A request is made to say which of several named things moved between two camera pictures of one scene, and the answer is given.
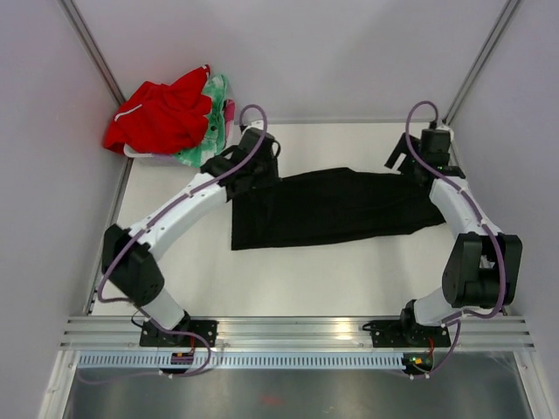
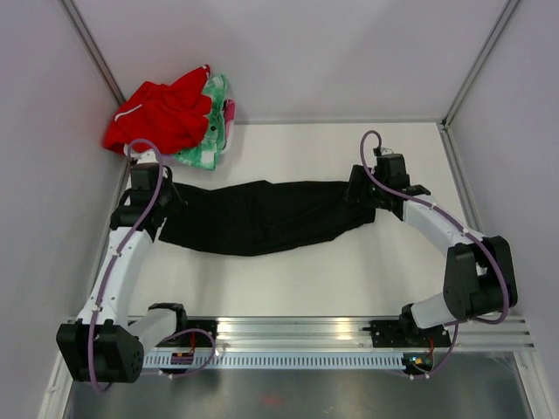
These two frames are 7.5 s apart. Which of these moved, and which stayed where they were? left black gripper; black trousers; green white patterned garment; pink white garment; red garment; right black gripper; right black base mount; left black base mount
Moved: black trousers; left black gripper; right black gripper
Stayed: red garment; right black base mount; left black base mount; green white patterned garment; pink white garment
